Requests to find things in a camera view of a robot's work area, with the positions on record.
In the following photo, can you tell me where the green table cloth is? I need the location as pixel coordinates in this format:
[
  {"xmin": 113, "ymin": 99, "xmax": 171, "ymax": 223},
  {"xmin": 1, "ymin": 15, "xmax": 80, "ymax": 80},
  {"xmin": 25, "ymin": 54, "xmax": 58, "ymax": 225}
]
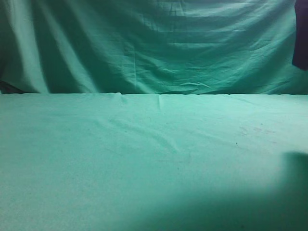
[{"xmin": 0, "ymin": 93, "xmax": 308, "ymax": 231}]

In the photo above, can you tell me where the green backdrop cloth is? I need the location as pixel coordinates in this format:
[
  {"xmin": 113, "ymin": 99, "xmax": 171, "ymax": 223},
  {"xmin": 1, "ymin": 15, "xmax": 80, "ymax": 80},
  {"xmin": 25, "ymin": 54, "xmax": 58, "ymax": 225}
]
[{"xmin": 0, "ymin": 0, "xmax": 308, "ymax": 94}]

